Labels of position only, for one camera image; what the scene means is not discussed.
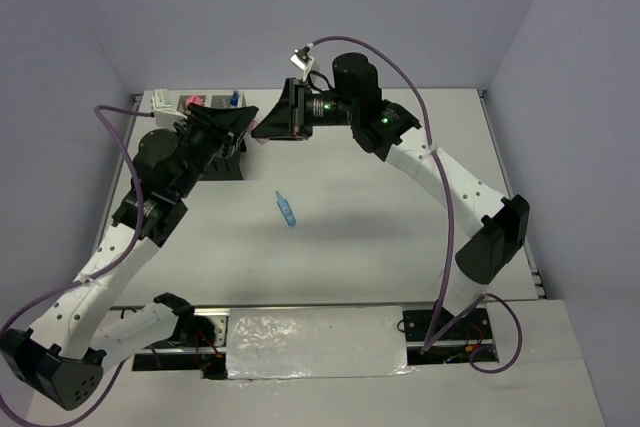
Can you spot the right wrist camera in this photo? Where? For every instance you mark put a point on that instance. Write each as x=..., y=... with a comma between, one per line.
x=303, y=60

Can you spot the black slotted organizer box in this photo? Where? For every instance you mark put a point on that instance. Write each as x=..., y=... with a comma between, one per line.
x=226, y=169

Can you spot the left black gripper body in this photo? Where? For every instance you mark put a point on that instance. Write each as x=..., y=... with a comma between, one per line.
x=204, y=136

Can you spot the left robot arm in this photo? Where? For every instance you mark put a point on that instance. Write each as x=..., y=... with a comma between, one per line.
x=64, y=354

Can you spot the grey mesh organizer box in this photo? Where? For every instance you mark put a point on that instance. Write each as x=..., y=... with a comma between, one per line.
x=218, y=101

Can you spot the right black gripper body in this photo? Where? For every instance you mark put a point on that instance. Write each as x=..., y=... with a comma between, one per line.
x=304, y=130

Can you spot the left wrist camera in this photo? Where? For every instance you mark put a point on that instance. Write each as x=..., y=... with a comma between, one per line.
x=164, y=113

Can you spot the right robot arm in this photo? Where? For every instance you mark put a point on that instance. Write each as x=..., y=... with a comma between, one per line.
x=496, y=225

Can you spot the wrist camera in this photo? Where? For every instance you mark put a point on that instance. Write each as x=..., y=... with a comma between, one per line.
x=303, y=60
x=164, y=113

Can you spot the blue cap spray bottle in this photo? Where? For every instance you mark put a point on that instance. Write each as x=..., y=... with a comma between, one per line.
x=234, y=99

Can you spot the blue highlighter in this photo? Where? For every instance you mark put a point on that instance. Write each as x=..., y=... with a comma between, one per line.
x=285, y=209

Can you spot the pink cap bottle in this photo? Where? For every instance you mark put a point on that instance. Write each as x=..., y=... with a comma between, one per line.
x=196, y=100

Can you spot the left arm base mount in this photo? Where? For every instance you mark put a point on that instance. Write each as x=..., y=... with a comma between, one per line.
x=202, y=352

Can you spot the pink highlighter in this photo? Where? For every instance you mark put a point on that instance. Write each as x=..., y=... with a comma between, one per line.
x=250, y=129

